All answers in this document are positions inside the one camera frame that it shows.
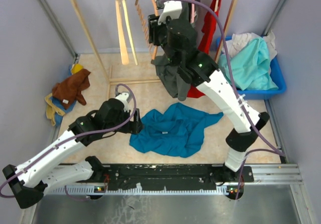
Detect orange wooden hanger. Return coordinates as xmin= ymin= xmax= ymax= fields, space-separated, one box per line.
xmin=134 ymin=0 xmax=159 ymax=60

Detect blue t shirt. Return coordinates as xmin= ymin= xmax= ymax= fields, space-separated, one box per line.
xmin=129 ymin=102 xmax=223 ymax=158

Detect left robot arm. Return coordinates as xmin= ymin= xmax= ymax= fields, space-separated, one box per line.
xmin=3 ymin=98 xmax=143 ymax=209

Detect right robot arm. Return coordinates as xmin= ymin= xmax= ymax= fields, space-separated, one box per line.
xmin=148 ymin=14 xmax=269 ymax=182

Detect red t shirt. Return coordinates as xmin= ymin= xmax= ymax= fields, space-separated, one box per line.
xmin=187 ymin=0 xmax=222 ymax=98

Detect pink hanger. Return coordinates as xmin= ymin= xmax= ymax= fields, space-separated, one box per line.
xmin=190 ymin=0 xmax=196 ymax=24

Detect grey t shirt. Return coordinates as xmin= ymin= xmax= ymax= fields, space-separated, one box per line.
xmin=151 ymin=3 xmax=199 ymax=101

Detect cream wooden hanger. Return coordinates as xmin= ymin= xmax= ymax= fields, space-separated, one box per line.
xmin=120 ymin=0 xmax=138 ymax=66

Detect light wooden hanger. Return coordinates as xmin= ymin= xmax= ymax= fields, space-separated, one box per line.
xmin=115 ymin=0 xmax=129 ymax=65

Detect brown cloth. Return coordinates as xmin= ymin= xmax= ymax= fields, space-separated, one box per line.
xmin=52 ymin=69 xmax=91 ymax=109

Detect blue cloth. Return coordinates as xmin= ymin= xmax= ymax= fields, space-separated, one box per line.
xmin=49 ymin=96 xmax=76 ymax=126

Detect yellow cloth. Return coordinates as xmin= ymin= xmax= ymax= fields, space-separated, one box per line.
xmin=71 ymin=63 xmax=83 ymax=75

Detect beige towel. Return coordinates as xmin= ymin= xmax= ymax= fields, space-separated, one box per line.
xmin=45 ymin=93 xmax=53 ymax=126

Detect turquoise cloth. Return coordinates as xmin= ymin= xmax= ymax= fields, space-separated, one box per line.
xmin=230 ymin=37 xmax=278 ymax=90

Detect blue plastic bin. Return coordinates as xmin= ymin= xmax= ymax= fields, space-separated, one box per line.
xmin=218 ymin=36 xmax=286 ymax=99

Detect wooden clothes rack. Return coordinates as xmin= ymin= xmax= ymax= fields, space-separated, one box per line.
xmin=62 ymin=0 xmax=243 ymax=98

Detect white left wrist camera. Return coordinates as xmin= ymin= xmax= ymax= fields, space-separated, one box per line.
xmin=115 ymin=91 xmax=132 ymax=111

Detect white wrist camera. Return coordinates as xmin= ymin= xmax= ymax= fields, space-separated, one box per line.
xmin=115 ymin=91 xmax=132 ymax=111
xmin=155 ymin=0 xmax=183 ymax=25

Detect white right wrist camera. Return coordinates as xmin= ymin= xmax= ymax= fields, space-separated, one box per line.
xmin=155 ymin=0 xmax=183 ymax=25

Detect white toothed cable duct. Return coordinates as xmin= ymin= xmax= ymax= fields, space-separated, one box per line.
xmin=45 ymin=183 xmax=245 ymax=196

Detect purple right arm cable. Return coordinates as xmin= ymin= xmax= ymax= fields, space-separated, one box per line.
xmin=163 ymin=0 xmax=285 ymax=201

